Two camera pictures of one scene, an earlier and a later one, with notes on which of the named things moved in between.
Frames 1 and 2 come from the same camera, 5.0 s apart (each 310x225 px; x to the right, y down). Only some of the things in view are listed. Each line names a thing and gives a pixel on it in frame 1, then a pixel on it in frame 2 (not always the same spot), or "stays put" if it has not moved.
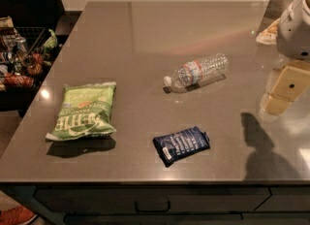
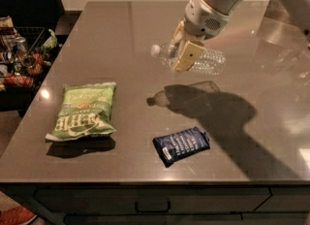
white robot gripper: x=295 y=30 → x=203 y=17
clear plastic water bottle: x=197 y=71 → x=210 y=61
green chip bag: x=85 y=110 stays put
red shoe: x=18 y=215 stays put
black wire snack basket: x=24 y=52 stays put
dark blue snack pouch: x=174 y=145 stays put
